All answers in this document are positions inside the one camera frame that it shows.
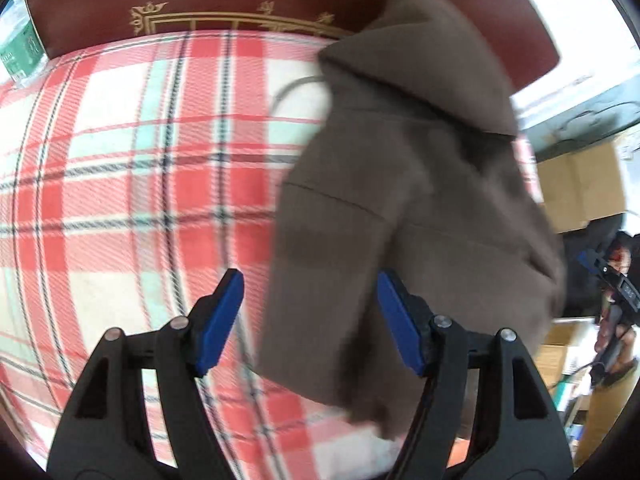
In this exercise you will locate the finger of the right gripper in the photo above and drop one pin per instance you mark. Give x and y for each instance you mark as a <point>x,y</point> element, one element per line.
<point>624,292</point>

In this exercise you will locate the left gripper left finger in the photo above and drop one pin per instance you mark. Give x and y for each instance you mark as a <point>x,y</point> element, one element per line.
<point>136,412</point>

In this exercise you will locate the brown hoodie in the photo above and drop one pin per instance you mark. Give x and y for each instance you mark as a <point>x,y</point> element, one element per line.
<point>413,171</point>

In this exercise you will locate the top cardboard box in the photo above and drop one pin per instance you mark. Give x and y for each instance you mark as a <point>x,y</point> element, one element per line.
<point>592,184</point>

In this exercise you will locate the red plaid bed sheet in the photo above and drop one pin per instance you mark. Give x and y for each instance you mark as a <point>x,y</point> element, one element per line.
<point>133,175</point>

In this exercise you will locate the green white box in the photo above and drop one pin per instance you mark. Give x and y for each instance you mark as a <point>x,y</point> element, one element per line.
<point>22,53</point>

